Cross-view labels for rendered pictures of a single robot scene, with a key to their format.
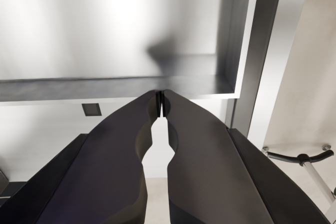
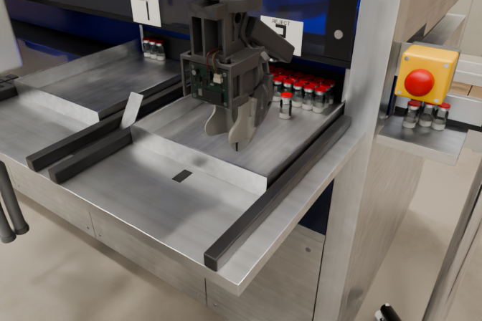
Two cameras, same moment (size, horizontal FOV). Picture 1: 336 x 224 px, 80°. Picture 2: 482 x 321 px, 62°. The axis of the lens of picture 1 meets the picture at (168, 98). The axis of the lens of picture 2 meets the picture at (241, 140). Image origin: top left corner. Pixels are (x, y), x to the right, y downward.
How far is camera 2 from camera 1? 0.56 m
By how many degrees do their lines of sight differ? 86
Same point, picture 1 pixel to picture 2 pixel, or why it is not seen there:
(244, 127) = (259, 208)
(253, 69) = (280, 183)
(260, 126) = (270, 236)
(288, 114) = not seen: outside the picture
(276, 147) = not seen: outside the picture
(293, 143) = not seen: outside the picture
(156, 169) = (163, 231)
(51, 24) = (208, 150)
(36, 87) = (176, 152)
